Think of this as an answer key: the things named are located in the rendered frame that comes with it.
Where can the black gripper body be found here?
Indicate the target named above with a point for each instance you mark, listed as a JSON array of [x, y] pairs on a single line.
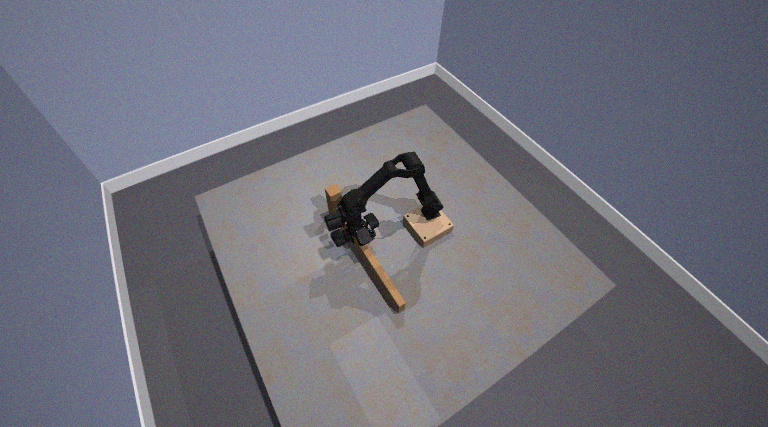
[[340, 238]]

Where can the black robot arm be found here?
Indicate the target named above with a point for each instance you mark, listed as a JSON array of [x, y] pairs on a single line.
[[353, 203]]

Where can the wooden post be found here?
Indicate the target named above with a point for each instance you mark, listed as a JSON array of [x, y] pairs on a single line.
[[333, 197]]

